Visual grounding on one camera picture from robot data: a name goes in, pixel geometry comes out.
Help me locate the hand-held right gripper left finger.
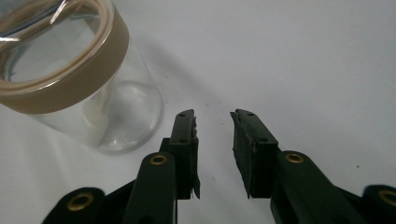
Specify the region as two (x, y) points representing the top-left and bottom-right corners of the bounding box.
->
(122, 108), (201, 224)

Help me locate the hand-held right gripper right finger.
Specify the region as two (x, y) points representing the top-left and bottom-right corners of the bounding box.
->
(230, 108), (368, 224)

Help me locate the clear glass jar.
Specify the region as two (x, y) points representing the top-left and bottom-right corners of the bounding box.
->
(0, 0), (163, 155)

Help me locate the tan jar lid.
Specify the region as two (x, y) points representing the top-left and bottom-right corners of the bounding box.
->
(0, 0), (130, 115)

